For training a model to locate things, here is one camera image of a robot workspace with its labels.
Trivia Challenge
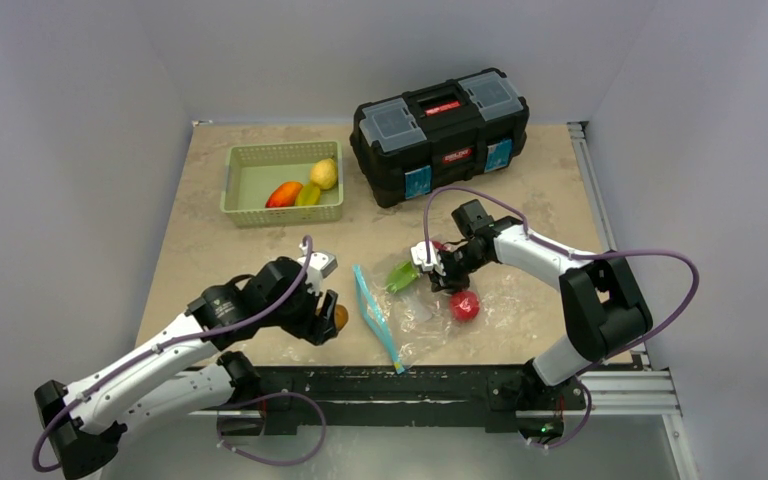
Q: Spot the brown orange fake fruit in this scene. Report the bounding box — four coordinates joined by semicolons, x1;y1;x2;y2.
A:
334;304;349;331

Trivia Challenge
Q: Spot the clear zip top bag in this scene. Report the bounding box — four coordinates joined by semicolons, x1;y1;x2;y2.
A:
352;254;522;374

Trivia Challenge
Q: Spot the yellow fake bell pepper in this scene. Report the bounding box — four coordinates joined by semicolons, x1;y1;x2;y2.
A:
294;183;322;207

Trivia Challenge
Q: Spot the yellow fake pear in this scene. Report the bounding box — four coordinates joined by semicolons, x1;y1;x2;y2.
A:
309;158;339;191

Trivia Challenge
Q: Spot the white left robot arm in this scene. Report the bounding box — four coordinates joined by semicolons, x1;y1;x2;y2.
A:
32;251;340;479

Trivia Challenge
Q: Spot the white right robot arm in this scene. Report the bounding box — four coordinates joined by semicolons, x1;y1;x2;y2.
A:
411;200;653;407

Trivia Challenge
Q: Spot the red fake tomato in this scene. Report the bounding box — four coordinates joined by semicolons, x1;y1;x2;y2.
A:
449;290;481;323

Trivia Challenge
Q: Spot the black plastic toolbox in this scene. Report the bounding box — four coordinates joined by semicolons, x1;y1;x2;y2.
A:
350;68;530;208

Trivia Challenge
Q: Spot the green perforated plastic basket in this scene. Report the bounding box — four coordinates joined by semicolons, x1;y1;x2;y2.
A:
219;140;344;228

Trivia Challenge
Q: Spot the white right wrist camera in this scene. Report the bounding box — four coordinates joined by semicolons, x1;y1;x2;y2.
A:
410;241;445;275

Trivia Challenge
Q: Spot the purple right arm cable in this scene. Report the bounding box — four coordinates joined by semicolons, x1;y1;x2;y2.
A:
422;186;701;372

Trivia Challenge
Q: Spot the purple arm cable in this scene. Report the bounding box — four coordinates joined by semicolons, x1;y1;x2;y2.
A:
422;186;701;372
31;235;315;473

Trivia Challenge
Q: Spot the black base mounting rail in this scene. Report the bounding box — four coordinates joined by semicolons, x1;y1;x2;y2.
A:
191;360;591;439

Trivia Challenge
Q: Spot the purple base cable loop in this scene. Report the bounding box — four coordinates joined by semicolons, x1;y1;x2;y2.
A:
216;390;328;467

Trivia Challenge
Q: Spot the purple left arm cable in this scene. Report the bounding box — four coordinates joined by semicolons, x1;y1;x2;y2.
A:
31;235;315;473

